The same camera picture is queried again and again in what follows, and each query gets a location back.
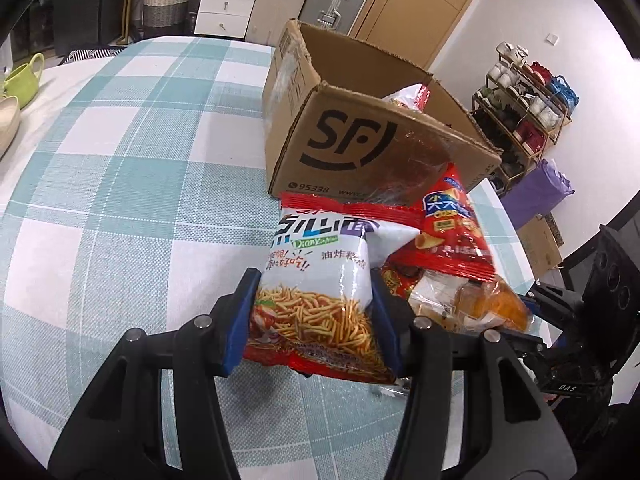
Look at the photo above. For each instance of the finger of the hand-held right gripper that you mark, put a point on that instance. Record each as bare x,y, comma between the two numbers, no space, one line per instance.
550,295
525,345

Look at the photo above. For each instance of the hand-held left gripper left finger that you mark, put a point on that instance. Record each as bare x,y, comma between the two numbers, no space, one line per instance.
239,325

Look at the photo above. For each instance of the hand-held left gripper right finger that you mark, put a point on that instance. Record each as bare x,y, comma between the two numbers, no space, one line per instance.
390,330

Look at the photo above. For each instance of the clear bread packet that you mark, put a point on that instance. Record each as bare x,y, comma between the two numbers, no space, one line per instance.
470,300

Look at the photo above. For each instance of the white noodle snack bag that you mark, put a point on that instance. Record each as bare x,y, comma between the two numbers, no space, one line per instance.
310,280

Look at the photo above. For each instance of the red chips bag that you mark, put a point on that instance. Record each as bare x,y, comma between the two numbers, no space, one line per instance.
450,230

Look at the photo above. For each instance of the brown cardboard box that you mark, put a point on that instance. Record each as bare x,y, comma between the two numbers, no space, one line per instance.
340,150

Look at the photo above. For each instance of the red noodle snack bag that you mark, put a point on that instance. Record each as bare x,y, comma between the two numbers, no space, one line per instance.
407,97

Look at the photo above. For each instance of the open cardboard carton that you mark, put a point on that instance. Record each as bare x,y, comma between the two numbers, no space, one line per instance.
540,247

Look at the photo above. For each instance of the wooden shoe rack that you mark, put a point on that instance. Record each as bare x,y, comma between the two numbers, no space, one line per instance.
565,120

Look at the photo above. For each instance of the group of assorted sneakers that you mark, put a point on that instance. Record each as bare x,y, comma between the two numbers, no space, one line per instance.
525,110

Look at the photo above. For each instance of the beige bowl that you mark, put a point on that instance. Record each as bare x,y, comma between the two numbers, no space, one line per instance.
7,125

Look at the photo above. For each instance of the patterned rug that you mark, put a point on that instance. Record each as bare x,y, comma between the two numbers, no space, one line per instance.
90,54

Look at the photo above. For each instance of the wooden door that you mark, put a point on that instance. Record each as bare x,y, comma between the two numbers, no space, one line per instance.
430,5

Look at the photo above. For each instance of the white drawer cabinet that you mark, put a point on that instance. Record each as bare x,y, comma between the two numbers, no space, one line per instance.
227,5

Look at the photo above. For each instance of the green mug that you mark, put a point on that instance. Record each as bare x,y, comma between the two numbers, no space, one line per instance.
22,82

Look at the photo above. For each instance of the beige suitcase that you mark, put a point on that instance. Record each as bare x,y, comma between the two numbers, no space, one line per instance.
280,0

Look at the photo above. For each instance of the woven laundry basket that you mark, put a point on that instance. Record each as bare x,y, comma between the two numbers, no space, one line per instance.
165,5

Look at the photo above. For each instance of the dark grey refrigerator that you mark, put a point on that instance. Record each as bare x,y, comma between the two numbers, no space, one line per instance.
85,5

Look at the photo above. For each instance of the white light switch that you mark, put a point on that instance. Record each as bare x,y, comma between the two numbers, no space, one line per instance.
552,38

